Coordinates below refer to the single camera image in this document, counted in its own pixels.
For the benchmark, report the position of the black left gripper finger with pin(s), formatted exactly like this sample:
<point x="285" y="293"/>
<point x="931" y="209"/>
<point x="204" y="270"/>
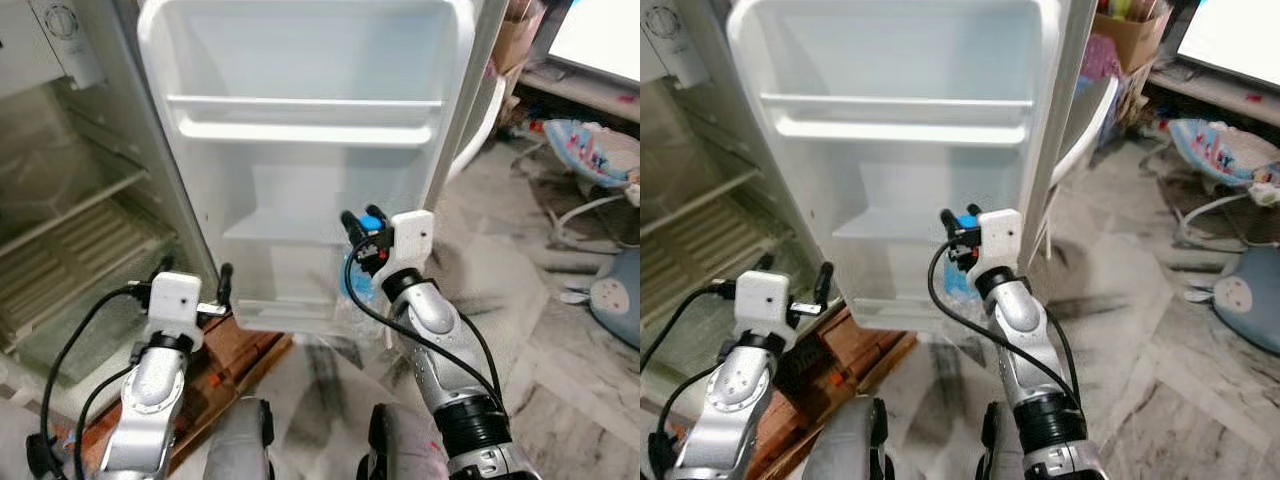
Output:
<point x="766" y="264"/>
<point x="165" y="266"/>
<point x="226" y="285"/>
<point x="824" y="283"/>

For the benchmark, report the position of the clear bottle with blue cap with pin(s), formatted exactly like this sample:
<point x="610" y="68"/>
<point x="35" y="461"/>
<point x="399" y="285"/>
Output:
<point x="968" y="222"/>
<point x="375" y="224"/>

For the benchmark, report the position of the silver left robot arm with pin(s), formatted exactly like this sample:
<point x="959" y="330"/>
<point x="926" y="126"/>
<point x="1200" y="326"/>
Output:
<point x="735" y="395"/>
<point x="150" y="395"/>

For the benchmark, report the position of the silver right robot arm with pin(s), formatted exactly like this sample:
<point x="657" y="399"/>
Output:
<point x="1025" y="335"/>
<point x="440" y="340"/>

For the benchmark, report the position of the translucent deep fridge door shelf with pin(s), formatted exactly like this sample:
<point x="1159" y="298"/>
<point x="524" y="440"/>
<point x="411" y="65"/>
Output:
<point x="880" y="270"/>
<point x="290" y="270"/>

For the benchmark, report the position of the white fridge interior shelf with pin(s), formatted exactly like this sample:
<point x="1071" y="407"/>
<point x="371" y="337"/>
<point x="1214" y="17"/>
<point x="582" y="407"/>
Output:
<point x="70" y="215"/>
<point x="700" y="205"/>

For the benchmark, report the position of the white narrow fridge door shelf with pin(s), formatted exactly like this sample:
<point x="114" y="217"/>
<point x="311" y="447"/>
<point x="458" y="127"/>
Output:
<point x="300" y="125"/>
<point x="900" y="125"/>

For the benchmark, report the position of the silver fridge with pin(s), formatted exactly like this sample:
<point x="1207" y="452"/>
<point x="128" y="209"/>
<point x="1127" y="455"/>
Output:
<point x="890" y="60"/>
<point x="300" y="60"/>

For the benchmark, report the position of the white fridge thermostat box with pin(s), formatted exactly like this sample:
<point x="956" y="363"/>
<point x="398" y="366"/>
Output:
<point x="670" y="40"/>
<point x="65" y="40"/>

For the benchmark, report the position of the red brick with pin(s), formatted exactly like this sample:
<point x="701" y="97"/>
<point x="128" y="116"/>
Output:
<point x="235" y="345"/>
<point x="860" y="345"/>

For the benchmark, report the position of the grey robot left leg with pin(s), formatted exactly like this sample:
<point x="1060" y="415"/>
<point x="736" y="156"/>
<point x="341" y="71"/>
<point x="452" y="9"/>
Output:
<point x="845" y="440"/>
<point x="240" y="440"/>

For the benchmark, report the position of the blue grey plastic baby seat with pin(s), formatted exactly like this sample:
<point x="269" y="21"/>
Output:
<point x="1245" y="300"/>
<point x="615" y="295"/>

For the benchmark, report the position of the colourful baby bouncer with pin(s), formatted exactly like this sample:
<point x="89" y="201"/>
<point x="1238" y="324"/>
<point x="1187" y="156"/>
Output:
<point x="1215" y="150"/>
<point x="595" y="150"/>

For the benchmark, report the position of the brown cardboard box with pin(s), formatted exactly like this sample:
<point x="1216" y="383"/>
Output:
<point x="1130" y="35"/>
<point x="518" y="35"/>

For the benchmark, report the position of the white television stand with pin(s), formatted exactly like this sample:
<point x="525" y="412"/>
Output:
<point x="1210" y="100"/>
<point x="590" y="95"/>

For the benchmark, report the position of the bright television screen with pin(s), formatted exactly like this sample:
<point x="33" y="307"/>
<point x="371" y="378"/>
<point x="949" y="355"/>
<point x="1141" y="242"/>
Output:
<point x="600" y="35"/>
<point x="1230" y="35"/>

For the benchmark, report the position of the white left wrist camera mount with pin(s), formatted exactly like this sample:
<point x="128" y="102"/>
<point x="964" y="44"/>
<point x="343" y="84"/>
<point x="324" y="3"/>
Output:
<point x="172" y="300"/>
<point x="762" y="298"/>

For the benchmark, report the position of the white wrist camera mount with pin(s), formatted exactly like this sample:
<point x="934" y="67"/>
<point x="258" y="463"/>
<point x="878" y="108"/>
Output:
<point x="1000" y="238"/>
<point x="762" y="298"/>
<point x="172" y="300"/>
<point x="412" y="240"/>

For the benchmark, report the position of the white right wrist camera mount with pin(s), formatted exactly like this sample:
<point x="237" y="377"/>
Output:
<point x="1000" y="238"/>
<point x="412" y="240"/>

